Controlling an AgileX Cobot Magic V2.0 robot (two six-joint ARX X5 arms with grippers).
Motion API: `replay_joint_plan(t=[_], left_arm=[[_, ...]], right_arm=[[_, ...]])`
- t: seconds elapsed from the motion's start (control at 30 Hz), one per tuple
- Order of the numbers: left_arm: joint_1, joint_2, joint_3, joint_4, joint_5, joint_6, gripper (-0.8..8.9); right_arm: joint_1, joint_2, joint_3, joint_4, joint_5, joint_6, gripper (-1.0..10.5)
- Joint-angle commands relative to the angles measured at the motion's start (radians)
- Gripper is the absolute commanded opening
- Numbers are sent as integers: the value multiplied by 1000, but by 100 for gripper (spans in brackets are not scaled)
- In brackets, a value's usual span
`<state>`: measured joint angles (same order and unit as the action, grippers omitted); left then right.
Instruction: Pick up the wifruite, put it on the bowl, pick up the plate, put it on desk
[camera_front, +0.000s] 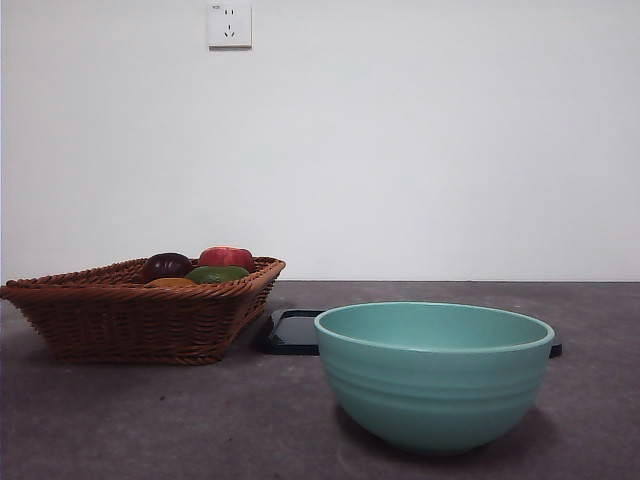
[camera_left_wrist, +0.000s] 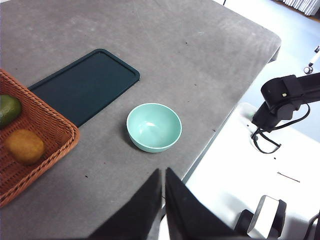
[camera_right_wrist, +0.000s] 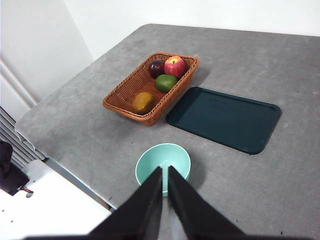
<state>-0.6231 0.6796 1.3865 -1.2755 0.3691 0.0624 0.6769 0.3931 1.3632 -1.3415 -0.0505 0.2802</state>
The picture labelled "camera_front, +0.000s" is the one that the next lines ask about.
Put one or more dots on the yellow orange toy fruit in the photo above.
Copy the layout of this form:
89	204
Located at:
170	282

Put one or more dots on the teal ribbed bowl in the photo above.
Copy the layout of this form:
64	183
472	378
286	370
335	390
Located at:
432	395

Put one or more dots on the red toy fruit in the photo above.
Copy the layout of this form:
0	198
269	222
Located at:
225	257

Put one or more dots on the black rectangular tray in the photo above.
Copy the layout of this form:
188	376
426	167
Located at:
292	335

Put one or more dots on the green toy fruit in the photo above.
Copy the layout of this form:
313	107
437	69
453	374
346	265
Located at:
215	274

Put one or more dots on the dark purple toy fruit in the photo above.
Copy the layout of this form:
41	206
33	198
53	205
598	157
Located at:
167	264

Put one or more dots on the brown wicker basket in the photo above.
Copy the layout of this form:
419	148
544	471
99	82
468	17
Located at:
130	325

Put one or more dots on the white wall socket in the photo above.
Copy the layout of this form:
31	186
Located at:
230	25

